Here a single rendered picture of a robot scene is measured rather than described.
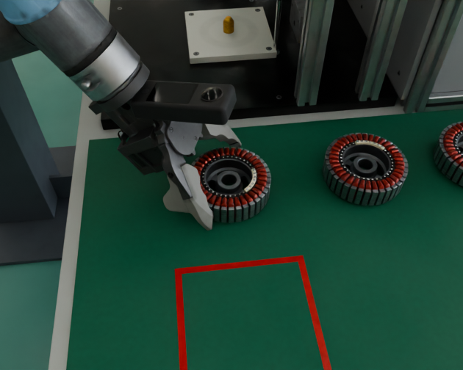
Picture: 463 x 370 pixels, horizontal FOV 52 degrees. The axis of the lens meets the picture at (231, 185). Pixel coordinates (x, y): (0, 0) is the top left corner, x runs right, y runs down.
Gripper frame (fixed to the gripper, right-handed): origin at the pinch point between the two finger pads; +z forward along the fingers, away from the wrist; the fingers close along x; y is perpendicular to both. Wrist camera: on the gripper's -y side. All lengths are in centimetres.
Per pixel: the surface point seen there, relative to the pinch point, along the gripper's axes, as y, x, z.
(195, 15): 13.5, -36.8, -10.3
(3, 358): 93, 14, 27
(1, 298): 101, -1, 21
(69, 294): 12.4, 19.9, -7.5
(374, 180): -16.0, -4.0, 9.2
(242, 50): 4.3, -28.4, -4.0
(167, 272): 4.1, 14.2, -1.5
